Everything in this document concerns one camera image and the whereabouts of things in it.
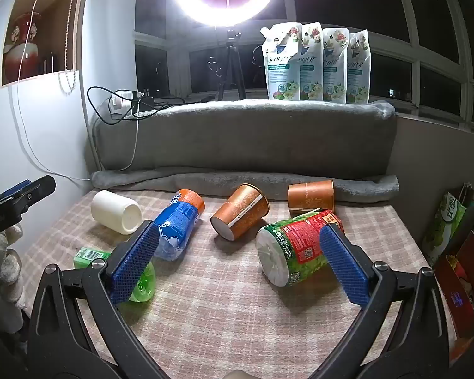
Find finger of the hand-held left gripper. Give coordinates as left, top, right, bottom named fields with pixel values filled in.
left=0, top=180, right=33, bottom=205
left=6, top=175, right=57, bottom=216

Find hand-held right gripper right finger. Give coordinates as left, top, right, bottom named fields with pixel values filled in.
left=319, top=224, right=452, bottom=379

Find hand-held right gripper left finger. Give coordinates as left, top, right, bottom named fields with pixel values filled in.
left=26, top=220, right=161, bottom=379

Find white cup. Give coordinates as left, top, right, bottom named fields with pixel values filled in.
left=90, top=190, right=142, bottom=235

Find brown patterned paper cup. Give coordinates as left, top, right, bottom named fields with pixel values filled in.
left=288, top=179, right=335, bottom=216
left=210, top=183, right=270, bottom=242

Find person's left hand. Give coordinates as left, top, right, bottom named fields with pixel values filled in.
left=0, top=224, right=27, bottom=330

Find green plastic bottle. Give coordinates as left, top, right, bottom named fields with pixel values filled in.
left=73, top=246, right=157, bottom=305

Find blue and orange plastic bottle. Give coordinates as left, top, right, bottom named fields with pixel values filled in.
left=153, top=189, right=206, bottom=262

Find green red labelled can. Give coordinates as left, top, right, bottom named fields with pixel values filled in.
left=255, top=210, right=345, bottom=289

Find plaid checked mat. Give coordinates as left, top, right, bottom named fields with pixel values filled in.
left=21, top=189, right=459, bottom=379

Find green printed carton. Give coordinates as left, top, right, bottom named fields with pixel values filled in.
left=420, top=183, right=474, bottom=266

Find red cardboard box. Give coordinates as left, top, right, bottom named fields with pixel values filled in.
left=432, top=224, right=474, bottom=339

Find grey blanket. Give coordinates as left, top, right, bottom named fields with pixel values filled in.
left=84, top=100, right=400, bottom=207

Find wooden shelf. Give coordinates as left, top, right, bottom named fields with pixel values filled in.
left=0, top=0, right=92, bottom=87

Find white detergent pouch with spout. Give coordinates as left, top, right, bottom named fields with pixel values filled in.
left=261, top=22, right=305, bottom=102

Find black tripod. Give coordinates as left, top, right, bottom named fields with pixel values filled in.
left=214, top=26, right=248, bottom=102

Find white cable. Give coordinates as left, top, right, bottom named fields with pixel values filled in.
left=16, top=0, right=92, bottom=183

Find white power strip with cables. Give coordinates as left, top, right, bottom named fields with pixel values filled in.
left=86, top=85, right=170, bottom=122

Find white bead cord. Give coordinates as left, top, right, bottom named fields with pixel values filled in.
left=58, top=0, right=80, bottom=97

